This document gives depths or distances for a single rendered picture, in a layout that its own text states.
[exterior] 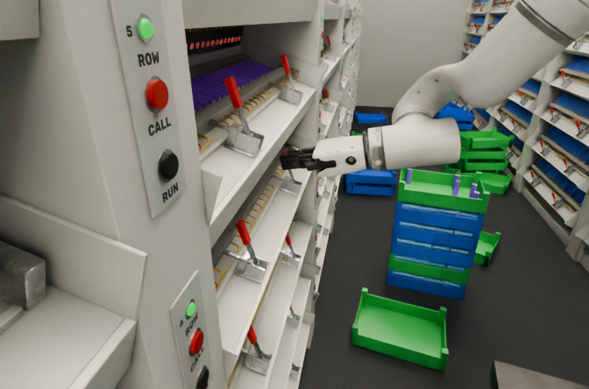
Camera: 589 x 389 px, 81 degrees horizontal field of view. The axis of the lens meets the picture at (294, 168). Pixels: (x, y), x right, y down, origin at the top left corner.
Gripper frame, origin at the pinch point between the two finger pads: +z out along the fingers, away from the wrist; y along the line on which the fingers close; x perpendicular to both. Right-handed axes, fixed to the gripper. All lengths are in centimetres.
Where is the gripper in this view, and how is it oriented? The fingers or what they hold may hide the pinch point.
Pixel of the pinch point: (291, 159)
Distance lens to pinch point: 71.4
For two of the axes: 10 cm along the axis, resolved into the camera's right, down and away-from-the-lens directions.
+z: -9.6, 1.1, 2.6
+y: 2.0, -4.0, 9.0
